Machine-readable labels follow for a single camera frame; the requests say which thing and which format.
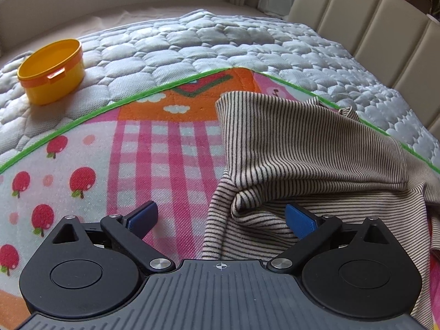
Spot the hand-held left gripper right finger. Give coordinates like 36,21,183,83
268,203,391,275

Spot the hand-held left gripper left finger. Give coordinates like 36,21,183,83
51,201,176,275

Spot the striped beige garment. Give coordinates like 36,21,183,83
201,91,440,330

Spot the colourful cartoon play mat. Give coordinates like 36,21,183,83
0,67,440,330

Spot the yellow plastic container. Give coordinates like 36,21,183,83
17,39,86,106

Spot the grey quilted mattress pad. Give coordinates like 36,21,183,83
0,9,440,174

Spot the beige padded headboard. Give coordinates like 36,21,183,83
287,0,440,132

